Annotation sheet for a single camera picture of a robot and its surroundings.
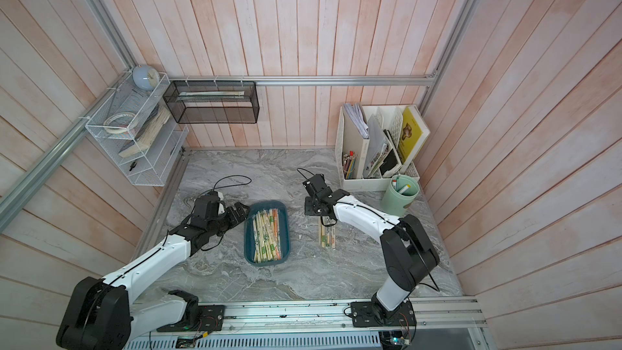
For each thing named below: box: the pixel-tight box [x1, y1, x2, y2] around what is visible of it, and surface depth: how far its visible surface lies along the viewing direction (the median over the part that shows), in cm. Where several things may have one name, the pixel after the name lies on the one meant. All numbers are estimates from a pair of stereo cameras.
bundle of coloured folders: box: [342, 150, 358, 180], surface depth 97 cm
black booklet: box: [379, 148, 403, 178], surface depth 100 cm
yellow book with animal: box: [397, 106, 424, 163], surface depth 98 cm
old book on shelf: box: [118, 103, 171, 158], surface depth 83 cm
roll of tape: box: [103, 112, 137, 135], surface depth 76 cm
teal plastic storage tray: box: [242, 199, 291, 267], surface depth 91 cm
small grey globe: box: [132, 64, 161, 92], surface depth 84 cm
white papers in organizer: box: [343, 102, 370, 140], surface depth 92 cm
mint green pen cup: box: [381, 174, 421, 218], surface depth 92 cm
